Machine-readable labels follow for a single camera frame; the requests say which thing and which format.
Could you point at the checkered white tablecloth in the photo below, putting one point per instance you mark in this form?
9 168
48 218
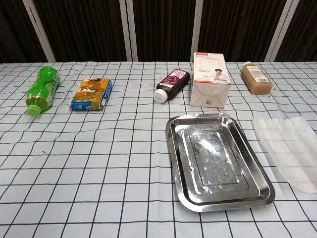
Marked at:
99 161

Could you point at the dark pleated curtain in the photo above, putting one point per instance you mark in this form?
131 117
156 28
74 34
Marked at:
86 29

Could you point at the orange blue snack pack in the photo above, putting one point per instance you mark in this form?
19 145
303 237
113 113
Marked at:
91 94

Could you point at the green plastic drink bottle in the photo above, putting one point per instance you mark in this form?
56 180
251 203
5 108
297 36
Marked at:
42 91

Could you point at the white double frame post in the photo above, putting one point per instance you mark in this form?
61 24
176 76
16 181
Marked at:
128 32

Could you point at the white lamp carton box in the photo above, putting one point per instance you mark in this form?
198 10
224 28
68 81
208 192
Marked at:
210 94

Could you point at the stainless steel tray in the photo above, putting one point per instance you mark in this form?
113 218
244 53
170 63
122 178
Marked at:
218 161

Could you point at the dark purple juice bottle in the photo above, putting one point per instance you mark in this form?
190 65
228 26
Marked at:
173 84

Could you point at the brown juice bottle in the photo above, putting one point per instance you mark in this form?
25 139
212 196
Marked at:
257 81

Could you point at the translucent white plastic sheet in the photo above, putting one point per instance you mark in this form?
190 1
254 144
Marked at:
289 148

